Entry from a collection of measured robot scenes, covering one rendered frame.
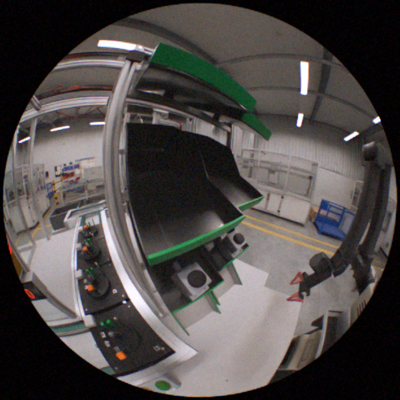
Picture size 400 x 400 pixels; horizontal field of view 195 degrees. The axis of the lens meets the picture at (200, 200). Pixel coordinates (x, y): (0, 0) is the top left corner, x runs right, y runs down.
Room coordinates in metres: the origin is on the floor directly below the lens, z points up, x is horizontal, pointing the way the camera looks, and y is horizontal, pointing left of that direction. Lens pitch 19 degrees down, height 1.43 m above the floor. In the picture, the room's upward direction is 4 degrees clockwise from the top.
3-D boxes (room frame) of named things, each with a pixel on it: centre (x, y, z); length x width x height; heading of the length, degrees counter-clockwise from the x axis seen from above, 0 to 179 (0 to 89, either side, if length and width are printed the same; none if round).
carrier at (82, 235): (0.43, 0.79, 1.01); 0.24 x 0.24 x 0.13; 50
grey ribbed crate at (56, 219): (0.79, 2.19, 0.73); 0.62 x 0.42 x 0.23; 140
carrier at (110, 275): (0.11, 0.42, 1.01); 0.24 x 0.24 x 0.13; 50
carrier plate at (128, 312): (-0.05, 0.22, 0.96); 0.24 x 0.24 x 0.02; 50
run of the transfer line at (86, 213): (1.40, 0.71, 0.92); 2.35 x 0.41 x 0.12; 140
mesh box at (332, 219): (1.66, -4.43, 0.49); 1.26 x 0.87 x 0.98; 52
